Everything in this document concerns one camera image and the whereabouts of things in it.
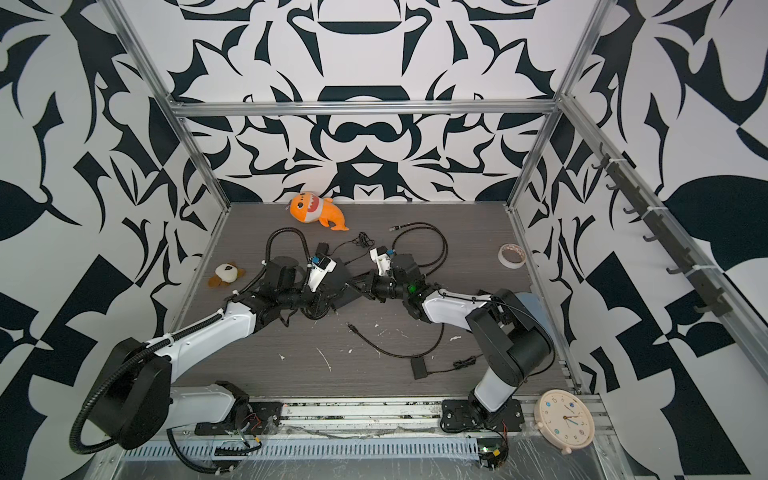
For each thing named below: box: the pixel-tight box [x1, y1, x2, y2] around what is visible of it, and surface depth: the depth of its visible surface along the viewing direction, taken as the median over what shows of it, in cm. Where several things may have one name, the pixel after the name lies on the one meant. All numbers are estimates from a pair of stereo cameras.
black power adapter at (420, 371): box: [411, 353, 484, 380], surface depth 84 cm
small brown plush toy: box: [208, 262, 247, 288], surface depth 100 cm
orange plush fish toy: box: [285, 192, 349, 232], surface depth 112 cm
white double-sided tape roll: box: [498, 243, 527, 270], surface depth 106 cm
